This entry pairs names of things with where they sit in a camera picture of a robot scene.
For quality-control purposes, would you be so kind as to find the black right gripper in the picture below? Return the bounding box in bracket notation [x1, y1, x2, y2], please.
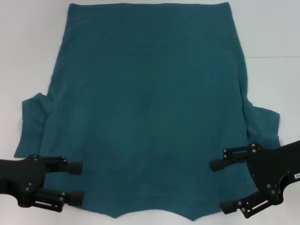
[210, 140, 300, 214]

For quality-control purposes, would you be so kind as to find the teal blue t-shirt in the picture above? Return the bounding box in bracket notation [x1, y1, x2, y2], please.
[13, 2, 282, 222]

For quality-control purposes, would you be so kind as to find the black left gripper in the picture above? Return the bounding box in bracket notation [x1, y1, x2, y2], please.
[0, 154, 85, 208]

